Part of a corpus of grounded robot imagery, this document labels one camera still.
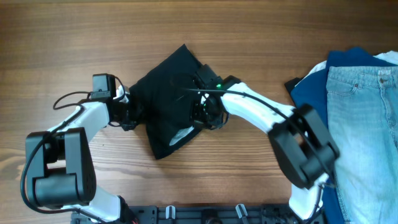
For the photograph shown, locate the black shorts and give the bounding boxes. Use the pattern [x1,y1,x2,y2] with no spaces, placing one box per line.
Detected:
[129,45,203,160]

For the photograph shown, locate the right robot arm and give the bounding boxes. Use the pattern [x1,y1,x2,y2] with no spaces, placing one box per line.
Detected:
[193,76,340,223]

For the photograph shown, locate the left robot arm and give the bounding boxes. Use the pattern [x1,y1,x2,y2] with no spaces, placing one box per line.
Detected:
[20,91,139,223]

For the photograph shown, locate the black garment under pile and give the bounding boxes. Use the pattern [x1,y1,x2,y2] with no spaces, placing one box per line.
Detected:
[284,77,303,95]

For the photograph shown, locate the blue shirt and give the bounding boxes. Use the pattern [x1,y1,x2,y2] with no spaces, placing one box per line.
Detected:
[290,66,397,223]

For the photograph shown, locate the light blue jeans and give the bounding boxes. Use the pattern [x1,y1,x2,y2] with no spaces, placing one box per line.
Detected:
[326,67,397,223]

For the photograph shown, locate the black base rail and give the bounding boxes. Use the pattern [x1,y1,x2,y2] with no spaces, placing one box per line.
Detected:
[70,203,299,224]

